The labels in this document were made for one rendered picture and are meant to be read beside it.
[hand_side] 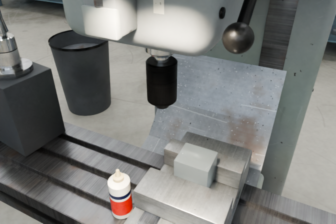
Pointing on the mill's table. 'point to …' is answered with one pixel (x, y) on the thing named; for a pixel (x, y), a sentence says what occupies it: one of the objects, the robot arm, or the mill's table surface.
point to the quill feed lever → (244, 20)
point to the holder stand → (29, 107)
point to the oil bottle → (120, 195)
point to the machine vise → (222, 162)
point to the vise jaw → (181, 199)
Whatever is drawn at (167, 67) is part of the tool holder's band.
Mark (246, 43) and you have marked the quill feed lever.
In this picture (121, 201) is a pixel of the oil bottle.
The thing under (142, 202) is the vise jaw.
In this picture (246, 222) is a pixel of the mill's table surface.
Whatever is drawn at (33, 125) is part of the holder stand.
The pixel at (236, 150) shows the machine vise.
